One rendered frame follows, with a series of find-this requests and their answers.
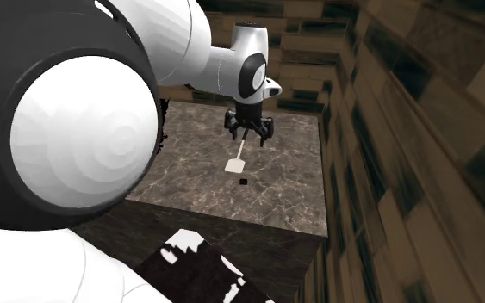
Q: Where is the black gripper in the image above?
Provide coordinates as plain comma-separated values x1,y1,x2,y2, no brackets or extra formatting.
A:
223,99,276,148

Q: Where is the white spatula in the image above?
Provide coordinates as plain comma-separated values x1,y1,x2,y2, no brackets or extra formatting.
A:
223,128,250,174

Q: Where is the dark patterned robot stand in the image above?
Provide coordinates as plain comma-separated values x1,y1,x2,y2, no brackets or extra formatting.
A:
134,228,275,303

